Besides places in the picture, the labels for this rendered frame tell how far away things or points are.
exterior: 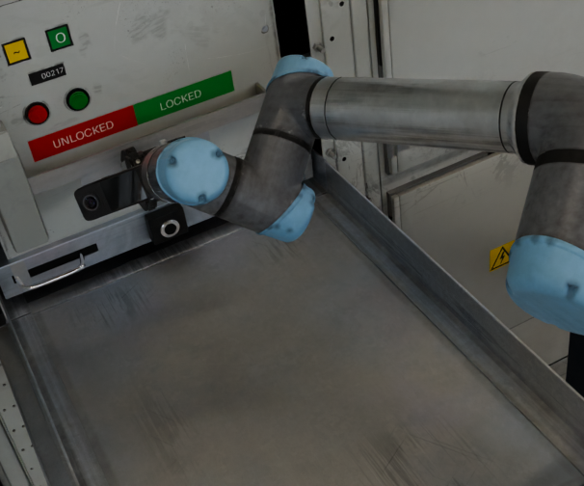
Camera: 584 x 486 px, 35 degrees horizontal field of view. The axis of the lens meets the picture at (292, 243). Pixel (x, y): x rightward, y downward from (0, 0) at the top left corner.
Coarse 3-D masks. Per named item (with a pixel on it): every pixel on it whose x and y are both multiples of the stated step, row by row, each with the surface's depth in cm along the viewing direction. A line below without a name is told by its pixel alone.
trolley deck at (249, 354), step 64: (192, 256) 149; (256, 256) 147; (320, 256) 145; (64, 320) 140; (128, 320) 139; (192, 320) 137; (256, 320) 135; (320, 320) 134; (384, 320) 132; (64, 384) 130; (128, 384) 128; (192, 384) 127; (256, 384) 126; (320, 384) 124; (384, 384) 123; (448, 384) 121; (128, 448) 119; (192, 448) 118; (256, 448) 117; (320, 448) 116; (384, 448) 115; (448, 448) 113; (512, 448) 112
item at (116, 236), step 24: (120, 216) 146; (144, 216) 147; (192, 216) 151; (72, 240) 143; (96, 240) 145; (120, 240) 147; (144, 240) 149; (0, 264) 140; (48, 264) 143; (72, 264) 145
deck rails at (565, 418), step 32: (352, 192) 147; (352, 224) 150; (384, 224) 141; (384, 256) 142; (416, 256) 135; (416, 288) 136; (448, 288) 129; (32, 320) 141; (448, 320) 130; (480, 320) 124; (32, 352) 135; (480, 352) 125; (512, 352) 119; (32, 384) 130; (512, 384) 120; (544, 384) 115; (64, 416) 125; (544, 416) 115; (576, 416) 111; (64, 448) 112; (576, 448) 111; (96, 480) 116
